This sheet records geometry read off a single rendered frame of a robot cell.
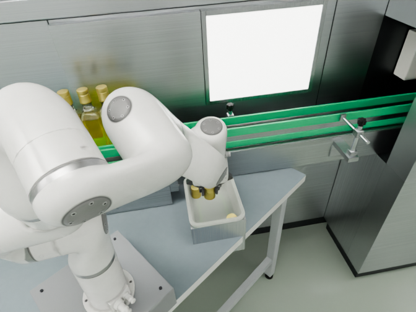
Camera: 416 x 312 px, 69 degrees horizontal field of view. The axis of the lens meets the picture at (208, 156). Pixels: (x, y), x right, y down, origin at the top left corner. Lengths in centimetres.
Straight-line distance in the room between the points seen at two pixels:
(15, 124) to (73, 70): 78
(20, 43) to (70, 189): 90
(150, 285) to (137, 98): 56
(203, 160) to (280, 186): 66
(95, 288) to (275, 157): 77
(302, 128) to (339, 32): 38
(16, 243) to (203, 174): 31
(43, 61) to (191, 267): 82
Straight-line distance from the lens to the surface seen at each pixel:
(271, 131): 113
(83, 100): 102
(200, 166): 54
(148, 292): 84
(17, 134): 36
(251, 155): 114
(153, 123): 38
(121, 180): 33
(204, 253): 97
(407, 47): 146
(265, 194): 113
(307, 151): 123
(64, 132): 34
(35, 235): 53
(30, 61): 119
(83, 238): 61
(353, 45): 134
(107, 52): 109
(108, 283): 75
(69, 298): 90
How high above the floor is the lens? 157
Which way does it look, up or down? 39 degrees down
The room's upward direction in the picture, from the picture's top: 4 degrees counter-clockwise
